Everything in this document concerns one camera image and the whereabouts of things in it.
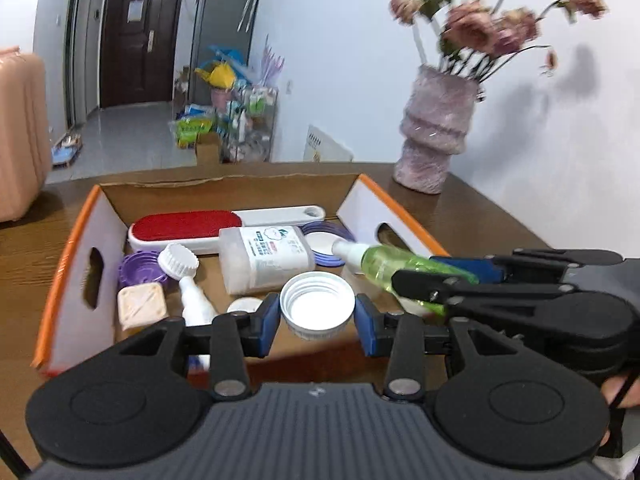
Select small white round lid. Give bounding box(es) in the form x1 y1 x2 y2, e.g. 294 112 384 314
227 297 262 313

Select white ribbed cap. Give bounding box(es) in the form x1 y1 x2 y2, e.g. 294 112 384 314
279 271 356 340

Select large white plastic bottle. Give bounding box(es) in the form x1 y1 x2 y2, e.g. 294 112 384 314
218 226 316 296

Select green spray bottle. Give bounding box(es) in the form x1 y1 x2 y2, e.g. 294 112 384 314
332 240 479 315

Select blue round lid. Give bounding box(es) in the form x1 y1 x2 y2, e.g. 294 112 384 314
300 221 355 268

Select beige square soap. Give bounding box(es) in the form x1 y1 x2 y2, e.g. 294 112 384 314
117 283 168 330

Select person's hand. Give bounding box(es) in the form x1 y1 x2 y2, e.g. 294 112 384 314
601 376 640 408

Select red cardboard box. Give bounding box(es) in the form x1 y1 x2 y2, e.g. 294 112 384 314
32 174 445 376

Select red white lint brush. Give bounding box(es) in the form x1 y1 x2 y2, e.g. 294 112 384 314
128 205 326 256

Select purple ribbed lid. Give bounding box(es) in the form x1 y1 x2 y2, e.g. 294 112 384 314
118 250 169 288

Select pink textured vase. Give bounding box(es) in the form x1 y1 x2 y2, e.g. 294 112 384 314
394 65 478 195

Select dried pink roses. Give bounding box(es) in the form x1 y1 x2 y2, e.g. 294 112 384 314
390 0 608 84

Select pink suitcase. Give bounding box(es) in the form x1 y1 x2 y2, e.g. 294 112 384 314
0 47 52 222

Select grey refrigerator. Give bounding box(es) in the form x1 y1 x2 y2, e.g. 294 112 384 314
188 0 264 106

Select dark brown door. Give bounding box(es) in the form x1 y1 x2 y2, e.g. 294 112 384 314
100 0 182 108

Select wire storage rack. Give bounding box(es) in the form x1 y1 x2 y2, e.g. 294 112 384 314
168 84 278 166

